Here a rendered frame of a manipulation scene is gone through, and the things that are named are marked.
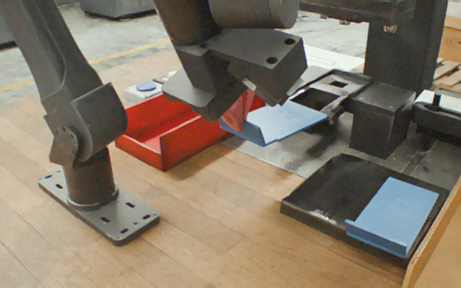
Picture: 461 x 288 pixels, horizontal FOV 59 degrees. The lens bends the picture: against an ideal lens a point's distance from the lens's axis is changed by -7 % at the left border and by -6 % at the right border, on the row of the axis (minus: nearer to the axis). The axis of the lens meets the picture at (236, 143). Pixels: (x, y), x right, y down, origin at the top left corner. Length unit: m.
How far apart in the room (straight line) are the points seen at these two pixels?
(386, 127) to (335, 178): 0.13
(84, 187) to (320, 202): 0.29
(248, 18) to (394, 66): 0.61
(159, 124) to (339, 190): 0.35
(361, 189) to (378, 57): 0.42
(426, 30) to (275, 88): 0.57
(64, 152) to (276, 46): 0.28
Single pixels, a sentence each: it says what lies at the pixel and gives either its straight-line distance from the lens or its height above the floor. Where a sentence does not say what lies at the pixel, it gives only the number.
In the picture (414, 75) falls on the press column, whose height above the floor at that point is 0.96.
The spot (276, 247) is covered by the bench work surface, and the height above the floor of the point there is 0.90.
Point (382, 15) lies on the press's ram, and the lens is 0.63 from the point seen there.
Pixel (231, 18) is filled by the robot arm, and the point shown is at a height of 1.17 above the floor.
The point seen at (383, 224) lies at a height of 0.92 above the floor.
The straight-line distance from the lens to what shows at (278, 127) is 0.54.
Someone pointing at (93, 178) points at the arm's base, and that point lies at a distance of 0.54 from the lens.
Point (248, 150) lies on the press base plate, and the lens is 0.68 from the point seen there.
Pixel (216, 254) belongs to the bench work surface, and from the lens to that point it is 0.50.
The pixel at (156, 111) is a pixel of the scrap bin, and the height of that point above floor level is 0.93.
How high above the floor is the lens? 1.24
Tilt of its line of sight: 29 degrees down
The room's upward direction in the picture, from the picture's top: straight up
